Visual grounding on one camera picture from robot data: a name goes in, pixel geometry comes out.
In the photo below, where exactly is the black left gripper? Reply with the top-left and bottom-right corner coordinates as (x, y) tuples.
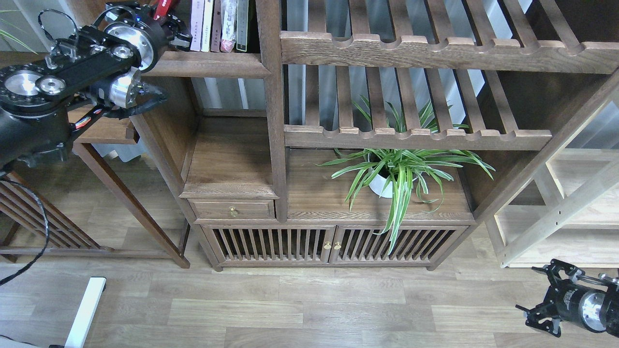
(104, 4), (192, 73)

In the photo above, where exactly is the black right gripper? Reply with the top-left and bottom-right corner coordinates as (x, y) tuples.
(515, 259), (606, 337)

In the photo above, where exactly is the white book green cover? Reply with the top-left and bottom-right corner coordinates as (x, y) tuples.
(200, 0), (214, 52)

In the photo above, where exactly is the white book pink cover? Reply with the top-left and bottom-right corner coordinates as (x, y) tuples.
(190, 0), (206, 52)

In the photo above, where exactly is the red book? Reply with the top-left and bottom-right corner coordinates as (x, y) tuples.
(152, 0), (175, 20)

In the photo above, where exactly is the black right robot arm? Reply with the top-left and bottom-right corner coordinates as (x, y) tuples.
(515, 259), (619, 337)

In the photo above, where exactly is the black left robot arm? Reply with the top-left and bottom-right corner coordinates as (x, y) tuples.
(1, 0), (192, 261)

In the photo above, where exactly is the pink spine upright book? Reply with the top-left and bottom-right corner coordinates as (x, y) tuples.
(210, 0), (222, 52)

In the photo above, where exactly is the plastic wrapped white book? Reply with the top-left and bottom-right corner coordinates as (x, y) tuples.
(220, 0), (238, 53)

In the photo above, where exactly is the dark green upright book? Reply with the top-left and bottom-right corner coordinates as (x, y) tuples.
(235, 0), (260, 54)

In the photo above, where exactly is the dark wooden bookshelf cabinet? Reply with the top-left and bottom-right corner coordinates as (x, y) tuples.
(63, 0), (619, 273)

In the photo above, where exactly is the brass drawer knob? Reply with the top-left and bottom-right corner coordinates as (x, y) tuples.
(229, 206), (239, 218)

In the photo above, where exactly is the green plant leaves left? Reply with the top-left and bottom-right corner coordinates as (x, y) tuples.
(0, 18), (38, 55)

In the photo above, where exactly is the green spider plant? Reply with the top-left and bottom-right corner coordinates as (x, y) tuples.
(317, 95), (496, 255)

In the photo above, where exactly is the white plant pot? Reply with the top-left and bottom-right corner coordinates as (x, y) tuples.
(369, 160), (418, 198)

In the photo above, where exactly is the white metal leg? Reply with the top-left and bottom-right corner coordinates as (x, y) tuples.
(64, 276), (107, 348)

